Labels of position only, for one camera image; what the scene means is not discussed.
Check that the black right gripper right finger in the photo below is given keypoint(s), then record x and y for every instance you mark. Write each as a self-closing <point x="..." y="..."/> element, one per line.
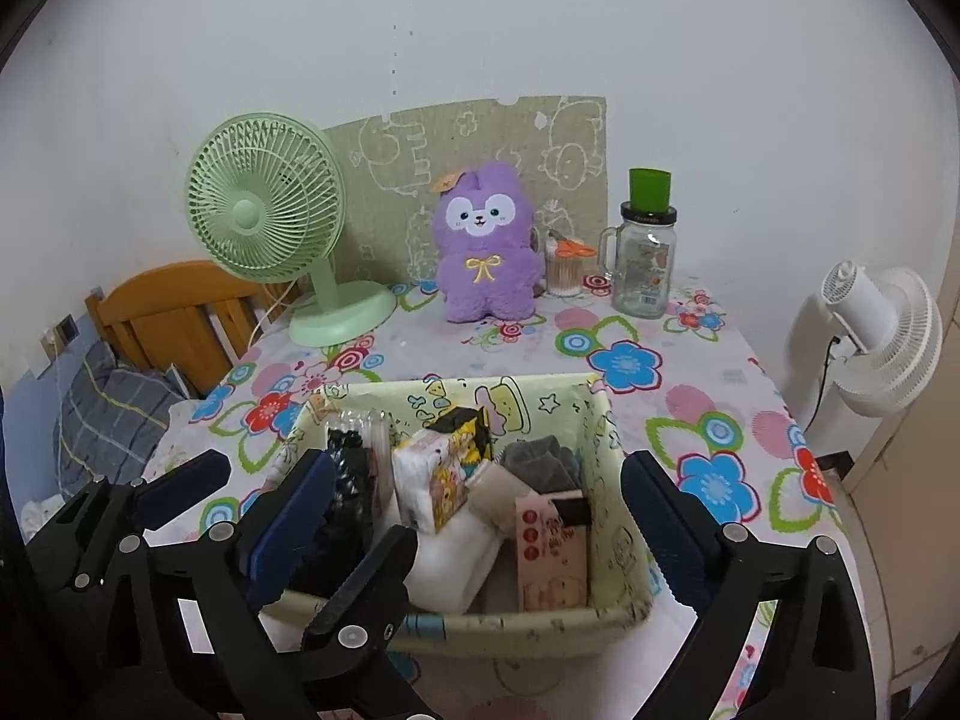
<point x="816" y="661"/>

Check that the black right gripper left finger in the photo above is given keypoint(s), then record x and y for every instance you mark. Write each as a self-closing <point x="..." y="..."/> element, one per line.
<point x="234" y="569"/>

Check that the floral tablecloth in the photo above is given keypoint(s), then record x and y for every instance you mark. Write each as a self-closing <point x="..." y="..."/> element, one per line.
<point x="686" y="388"/>

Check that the white floor fan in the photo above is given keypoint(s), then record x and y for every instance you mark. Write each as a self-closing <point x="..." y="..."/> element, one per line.
<point x="882" y="333"/>

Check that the white beige sock bundle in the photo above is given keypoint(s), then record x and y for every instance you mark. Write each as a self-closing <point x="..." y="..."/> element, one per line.
<point x="451" y="566"/>

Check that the cotton swab container orange lid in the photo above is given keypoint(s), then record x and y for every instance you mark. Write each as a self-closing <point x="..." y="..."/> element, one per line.
<point x="565" y="259"/>

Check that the clear plastic package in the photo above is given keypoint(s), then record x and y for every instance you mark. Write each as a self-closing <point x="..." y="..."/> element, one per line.
<point x="363" y="439"/>

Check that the green desk fan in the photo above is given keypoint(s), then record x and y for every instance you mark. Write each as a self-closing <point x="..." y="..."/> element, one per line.
<point x="265" y="197"/>

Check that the pink wet wipes pack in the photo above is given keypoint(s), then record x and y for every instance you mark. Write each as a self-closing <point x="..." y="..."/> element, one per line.
<point x="552" y="542"/>

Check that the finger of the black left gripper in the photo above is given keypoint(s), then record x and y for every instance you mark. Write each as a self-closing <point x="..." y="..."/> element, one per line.
<point x="93" y="549"/>
<point x="343" y="658"/>

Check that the glass mug jar green lid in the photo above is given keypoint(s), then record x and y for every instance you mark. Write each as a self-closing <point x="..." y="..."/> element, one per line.
<point x="637" y="257"/>

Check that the grey plaid pillow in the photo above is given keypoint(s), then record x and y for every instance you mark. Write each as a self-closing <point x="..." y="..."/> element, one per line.
<point x="112" y="418"/>

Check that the yellow cartoon storage box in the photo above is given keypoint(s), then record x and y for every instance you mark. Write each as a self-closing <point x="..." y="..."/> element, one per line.
<point x="574" y="408"/>

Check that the green cartoon cardboard panel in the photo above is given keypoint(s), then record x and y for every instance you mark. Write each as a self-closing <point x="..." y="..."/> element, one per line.
<point x="392" y="165"/>

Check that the colourful cartoon tissue pack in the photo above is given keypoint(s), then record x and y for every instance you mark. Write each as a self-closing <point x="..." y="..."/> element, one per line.
<point x="430" y="472"/>

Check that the grey folded cloth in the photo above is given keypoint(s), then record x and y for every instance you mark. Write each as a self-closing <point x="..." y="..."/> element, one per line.
<point x="543" y="464"/>

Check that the purple plush toy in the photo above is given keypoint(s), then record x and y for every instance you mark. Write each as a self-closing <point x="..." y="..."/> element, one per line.
<point x="483" y="228"/>

